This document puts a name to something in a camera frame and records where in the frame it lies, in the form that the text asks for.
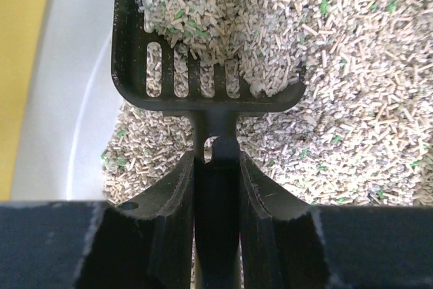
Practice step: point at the black litter scoop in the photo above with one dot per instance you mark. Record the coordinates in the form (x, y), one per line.
(143, 73)

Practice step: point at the beige cat litter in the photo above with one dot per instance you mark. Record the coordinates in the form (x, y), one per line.
(362, 134)

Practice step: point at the yellow litter box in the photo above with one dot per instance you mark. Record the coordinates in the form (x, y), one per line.
(58, 102)

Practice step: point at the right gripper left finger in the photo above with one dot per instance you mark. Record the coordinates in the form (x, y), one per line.
(145, 242)

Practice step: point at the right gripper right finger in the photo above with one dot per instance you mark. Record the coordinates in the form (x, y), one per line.
(281, 247)

